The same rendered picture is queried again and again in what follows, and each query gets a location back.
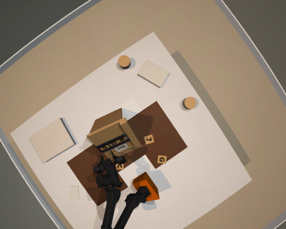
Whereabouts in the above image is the grey cylindrical container with tan lid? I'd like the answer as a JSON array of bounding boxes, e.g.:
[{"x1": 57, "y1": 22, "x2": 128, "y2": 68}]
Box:
[
  {"x1": 182, "y1": 97, "x2": 196, "y2": 109},
  {"x1": 118, "y1": 55, "x2": 131, "y2": 69}
]

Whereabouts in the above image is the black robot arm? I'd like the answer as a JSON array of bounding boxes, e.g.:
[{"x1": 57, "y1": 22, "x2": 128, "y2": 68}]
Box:
[{"x1": 96, "y1": 158, "x2": 151, "y2": 229}]

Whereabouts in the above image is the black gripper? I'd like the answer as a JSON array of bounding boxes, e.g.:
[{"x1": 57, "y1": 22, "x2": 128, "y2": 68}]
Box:
[{"x1": 93, "y1": 151, "x2": 126, "y2": 176}]

